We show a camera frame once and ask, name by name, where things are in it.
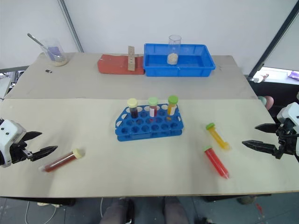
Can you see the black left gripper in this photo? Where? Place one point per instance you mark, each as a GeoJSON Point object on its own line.
{"type": "Point", "coordinates": [18, 151]}

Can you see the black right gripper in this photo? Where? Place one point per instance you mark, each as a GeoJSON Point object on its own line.
{"type": "Point", "coordinates": [287, 144]}

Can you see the dark red tube cream cap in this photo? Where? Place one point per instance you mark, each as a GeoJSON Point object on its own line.
{"type": "Point", "coordinates": [61, 161]}

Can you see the red tube green cap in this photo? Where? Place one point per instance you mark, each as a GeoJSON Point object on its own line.
{"type": "Point", "coordinates": [216, 162]}

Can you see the labelled orange tube green cap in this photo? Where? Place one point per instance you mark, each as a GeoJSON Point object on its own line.
{"type": "Point", "coordinates": [172, 105]}

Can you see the dark red tube yellow cap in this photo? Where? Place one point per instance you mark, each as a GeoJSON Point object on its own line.
{"type": "Point", "coordinates": [133, 108]}

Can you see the blue test tube rack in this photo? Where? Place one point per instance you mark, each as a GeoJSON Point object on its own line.
{"type": "Point", "coordinates": [149, 130]}

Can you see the labelled red tube pale-green cap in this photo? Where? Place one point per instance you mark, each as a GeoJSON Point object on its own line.
{"type": "Point", "coordinates": [153, 107]}

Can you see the pink round object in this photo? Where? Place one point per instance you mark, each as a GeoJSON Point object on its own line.
{"type": "Point", "coordinates": [268, 102]}

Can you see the small black clip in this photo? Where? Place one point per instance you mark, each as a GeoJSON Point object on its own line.
{"type": "Point", "coordinates": [48, 71]}

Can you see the glass beaker with powder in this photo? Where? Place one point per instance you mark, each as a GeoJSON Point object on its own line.
{"type": "Point", "coordinates": [56, 54]}

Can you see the metal spoon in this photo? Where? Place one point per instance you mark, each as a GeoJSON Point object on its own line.
{"type": "Point", "coordinates": [35, 40]}

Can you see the dark rounded shape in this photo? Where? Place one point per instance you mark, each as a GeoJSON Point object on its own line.
{"type": "Point", "coordinates": [119, 211]}

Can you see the red cloth mat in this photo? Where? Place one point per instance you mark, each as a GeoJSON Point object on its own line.
{"type": "Point", "coordinates": [114, 65]}

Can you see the blue plastic bin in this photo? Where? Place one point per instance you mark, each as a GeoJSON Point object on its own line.
{"type": "Point", "coordinates": [178, 63]}

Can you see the threaded metal rod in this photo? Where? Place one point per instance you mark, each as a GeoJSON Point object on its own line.
{"type": "Point", "coordinates": [71, 25]}

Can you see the clear cylinder with beige powder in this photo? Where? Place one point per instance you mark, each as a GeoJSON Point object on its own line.
{"type": "Point", "coordinates": [174, 52]}

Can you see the wooden block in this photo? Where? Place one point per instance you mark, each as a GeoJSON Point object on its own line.
{"type": "Point", "coordinates": [131, 58]}

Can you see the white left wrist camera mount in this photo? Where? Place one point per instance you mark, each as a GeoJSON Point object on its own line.
{"type": "Point", "coordinates": [9, 134]}

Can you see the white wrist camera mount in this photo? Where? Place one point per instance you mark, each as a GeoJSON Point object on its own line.
{"type": "Point", "coordinates": [9, 134]}
{"type": "Point", "coordinates": [290, 113]}

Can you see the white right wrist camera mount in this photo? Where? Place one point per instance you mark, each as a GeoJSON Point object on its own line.
{"type": "Point", "coordinates": [290, 113]}

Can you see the black frame pole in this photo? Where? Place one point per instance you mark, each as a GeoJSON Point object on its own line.
{"type": "Point", "coordinates": [273, 39]}

